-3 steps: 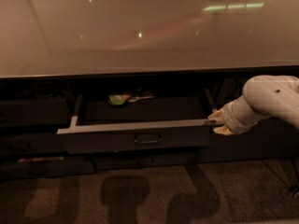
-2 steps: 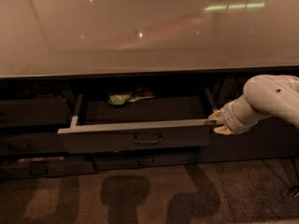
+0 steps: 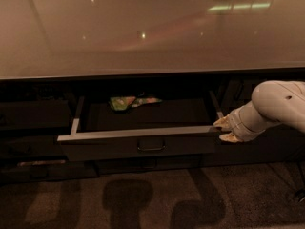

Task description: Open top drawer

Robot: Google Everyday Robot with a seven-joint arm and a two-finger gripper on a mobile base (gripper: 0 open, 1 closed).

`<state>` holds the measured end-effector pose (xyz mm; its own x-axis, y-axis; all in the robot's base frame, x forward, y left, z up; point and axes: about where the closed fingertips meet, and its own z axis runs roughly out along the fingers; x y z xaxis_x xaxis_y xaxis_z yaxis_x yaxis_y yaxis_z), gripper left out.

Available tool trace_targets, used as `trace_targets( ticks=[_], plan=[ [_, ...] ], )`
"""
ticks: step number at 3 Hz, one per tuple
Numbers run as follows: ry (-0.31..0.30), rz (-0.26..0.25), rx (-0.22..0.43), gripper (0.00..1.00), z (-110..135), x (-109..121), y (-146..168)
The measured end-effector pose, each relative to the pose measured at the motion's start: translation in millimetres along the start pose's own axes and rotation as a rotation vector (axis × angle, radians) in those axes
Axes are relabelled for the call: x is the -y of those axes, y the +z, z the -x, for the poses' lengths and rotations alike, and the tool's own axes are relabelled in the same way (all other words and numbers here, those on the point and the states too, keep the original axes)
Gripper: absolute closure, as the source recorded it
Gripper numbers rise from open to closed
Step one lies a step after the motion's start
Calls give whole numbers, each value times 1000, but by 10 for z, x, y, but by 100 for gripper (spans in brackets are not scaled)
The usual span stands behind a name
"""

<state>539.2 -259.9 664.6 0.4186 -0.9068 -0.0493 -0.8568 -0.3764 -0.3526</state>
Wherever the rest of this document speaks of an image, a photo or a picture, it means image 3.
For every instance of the dark cabinet door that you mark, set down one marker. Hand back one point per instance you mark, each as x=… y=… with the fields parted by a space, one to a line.
x=279 y=143

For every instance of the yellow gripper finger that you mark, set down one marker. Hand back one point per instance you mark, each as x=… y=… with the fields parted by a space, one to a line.
x=223 y=124
x=230 y=137

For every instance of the dark drawer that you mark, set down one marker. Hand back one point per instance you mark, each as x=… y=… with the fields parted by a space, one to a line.
x=22 y=174
x=34 y=114
x=29 y=146
x=140 y=165
x=179 y=125

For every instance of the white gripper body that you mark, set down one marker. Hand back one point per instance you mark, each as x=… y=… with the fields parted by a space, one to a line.
x=234 y=124

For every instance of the green snack bag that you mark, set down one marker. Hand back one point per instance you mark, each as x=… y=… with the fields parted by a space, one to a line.
x=123 y=103

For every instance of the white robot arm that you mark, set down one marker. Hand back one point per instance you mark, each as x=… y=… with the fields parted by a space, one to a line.
x=272 y=103

